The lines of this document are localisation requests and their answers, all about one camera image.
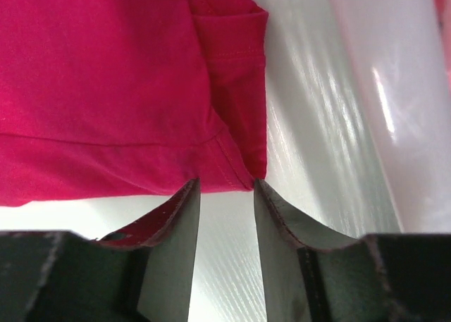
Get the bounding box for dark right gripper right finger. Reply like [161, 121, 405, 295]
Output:
[254, 180, 366, 321]

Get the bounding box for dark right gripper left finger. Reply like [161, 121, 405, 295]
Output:
[98, 179, 200, 321]

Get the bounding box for red t shirt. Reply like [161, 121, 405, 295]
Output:
[1, 0, 268, 206]

